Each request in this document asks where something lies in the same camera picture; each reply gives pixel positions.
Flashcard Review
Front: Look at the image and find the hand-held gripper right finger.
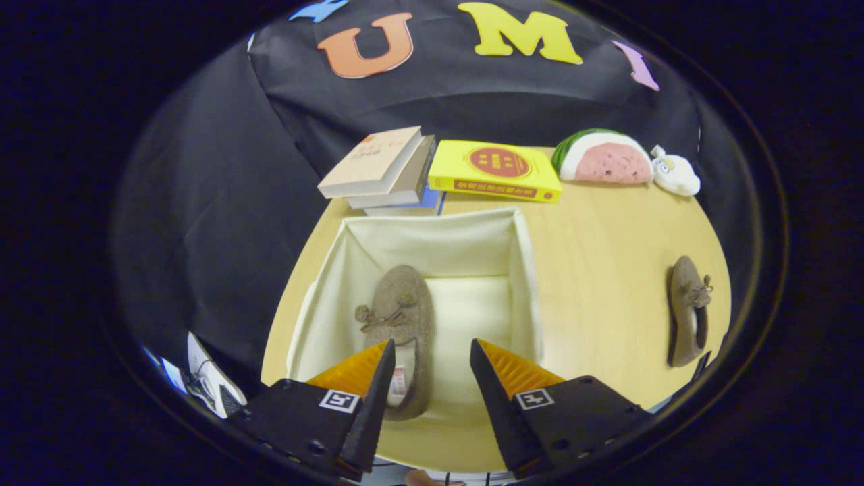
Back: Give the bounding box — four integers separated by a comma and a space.
470, 337, 652, 479

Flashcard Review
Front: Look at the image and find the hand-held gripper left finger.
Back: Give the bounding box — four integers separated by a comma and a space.
229, 339, 397, 482

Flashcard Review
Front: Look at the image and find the brown fuzzy shoe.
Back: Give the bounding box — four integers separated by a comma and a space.
355, 265, 436, 422
667, 255, 714, 368

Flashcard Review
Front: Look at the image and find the cream fabric storage box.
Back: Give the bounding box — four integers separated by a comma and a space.
285, 207, 545, 419

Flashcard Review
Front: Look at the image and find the lit display screen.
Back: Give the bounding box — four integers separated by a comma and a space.
144, 346, 191, 398

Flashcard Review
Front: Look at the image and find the blue cover book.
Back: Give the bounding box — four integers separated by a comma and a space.
364, 188, 446, 217

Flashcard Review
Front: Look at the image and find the grey cover book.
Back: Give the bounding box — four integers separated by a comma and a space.
344, 135, 437, 210

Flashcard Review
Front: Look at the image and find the yellow book with red circle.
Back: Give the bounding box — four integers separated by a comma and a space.
428, 140, 563, 204

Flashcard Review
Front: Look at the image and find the beige cover book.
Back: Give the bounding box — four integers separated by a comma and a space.
317, 126, 424, 200

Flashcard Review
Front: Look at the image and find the watermelon slice plush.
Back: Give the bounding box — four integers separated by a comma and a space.
551, 128, 654, 184

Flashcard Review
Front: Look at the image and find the white plush toy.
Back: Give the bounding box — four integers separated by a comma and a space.
649, 145, 701, 197

